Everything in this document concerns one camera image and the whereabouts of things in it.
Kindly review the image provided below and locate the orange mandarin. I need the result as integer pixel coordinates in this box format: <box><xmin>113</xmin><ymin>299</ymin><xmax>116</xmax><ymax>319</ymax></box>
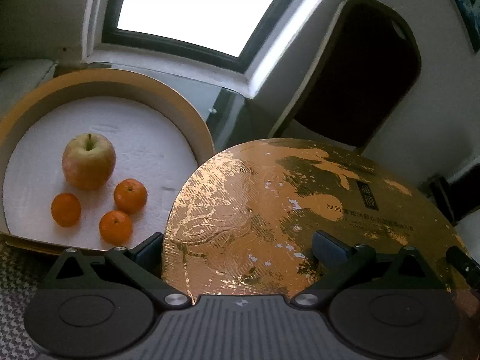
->
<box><xmin>98</xmin><ymin>211</ymin><xmax>133</xmax><ymax>246</ymax></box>
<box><xmin>50</xmin><ymin>193</ymin><xmax>81</xmax><ymax>228</ymax></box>
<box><xmin>113</xmin><ymin>179</ymin><xmax>148</xmax><ymax>215</ymax></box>

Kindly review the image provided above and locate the gold round box lid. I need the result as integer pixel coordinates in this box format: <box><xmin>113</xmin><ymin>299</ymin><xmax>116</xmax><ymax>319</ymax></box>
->
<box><xmin>162</xmin><ymin>138</ymin><xmax>466</xmax><ymax>298</ymax></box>

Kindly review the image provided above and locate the red-yellow apple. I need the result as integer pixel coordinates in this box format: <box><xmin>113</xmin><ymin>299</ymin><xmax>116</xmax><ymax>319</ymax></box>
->
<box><xmin>62</xmin><ymin>133</ymin><xmax>116</xmax><ymax>191</ymax></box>

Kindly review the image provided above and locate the gold round gift box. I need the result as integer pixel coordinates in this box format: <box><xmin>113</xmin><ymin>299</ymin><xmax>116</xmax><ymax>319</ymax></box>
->
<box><xmin>1</xmin><ymin>69</ymin><xmax>215</xmax><ymax>252</ymax></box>

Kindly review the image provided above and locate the houndstooth clothed leg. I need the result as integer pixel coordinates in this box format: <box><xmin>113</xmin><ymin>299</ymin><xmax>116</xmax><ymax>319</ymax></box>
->
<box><xmin>0</xmin><ymin>241</ymin><xmax>39</xmax><ymax>359</ymax></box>

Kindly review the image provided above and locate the black chair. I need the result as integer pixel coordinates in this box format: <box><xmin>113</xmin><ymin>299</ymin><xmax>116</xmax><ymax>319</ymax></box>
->
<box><xmin>269</xmin><ymin>0</ymin><xmax>422</xmax><ymax>152</ymax></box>

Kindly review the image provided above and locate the grey sofa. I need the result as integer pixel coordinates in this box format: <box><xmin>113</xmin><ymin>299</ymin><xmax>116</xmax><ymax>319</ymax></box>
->
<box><xmin>0</xmin><ymin>58</ymin><xmax>58</xmax><ymax>119</ymax></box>

